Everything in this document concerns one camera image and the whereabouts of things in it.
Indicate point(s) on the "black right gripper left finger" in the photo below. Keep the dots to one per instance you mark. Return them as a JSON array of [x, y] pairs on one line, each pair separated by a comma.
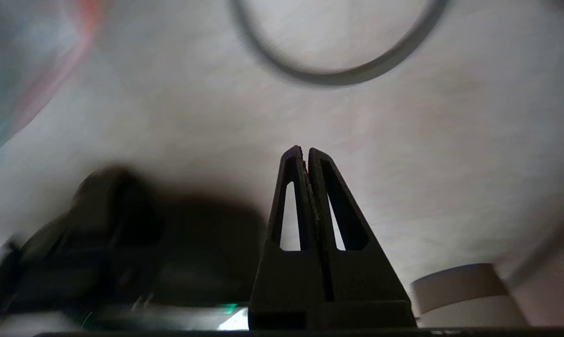
[[286, 281]]

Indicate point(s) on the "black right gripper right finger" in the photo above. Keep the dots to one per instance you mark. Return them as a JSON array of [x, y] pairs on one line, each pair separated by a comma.
[[361, 281]]

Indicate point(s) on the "used white red-print trash bag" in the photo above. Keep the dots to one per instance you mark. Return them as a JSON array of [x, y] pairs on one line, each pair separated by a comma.
[[39, 61]]

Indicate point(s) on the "white ribbed cylinder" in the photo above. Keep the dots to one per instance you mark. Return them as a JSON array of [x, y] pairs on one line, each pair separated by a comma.
[[464, 295]]

